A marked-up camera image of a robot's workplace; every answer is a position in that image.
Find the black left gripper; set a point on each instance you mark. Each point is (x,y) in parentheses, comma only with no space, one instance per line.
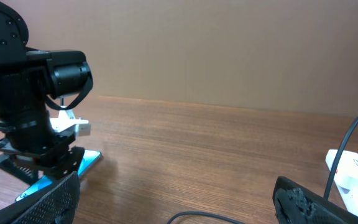
(56,161)

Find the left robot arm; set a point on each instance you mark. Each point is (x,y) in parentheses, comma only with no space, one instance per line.
(30,82)

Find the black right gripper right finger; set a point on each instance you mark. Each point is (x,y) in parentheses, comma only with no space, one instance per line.
(295,204)

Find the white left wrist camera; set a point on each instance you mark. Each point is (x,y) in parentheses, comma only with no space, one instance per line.
(66,121)

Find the cyan screen smartphone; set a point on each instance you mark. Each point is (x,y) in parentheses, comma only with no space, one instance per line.
(89,159)

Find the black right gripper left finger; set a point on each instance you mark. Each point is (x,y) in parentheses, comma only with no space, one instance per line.
(56,203)

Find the white power strip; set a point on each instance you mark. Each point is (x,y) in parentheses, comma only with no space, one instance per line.
(356,183)

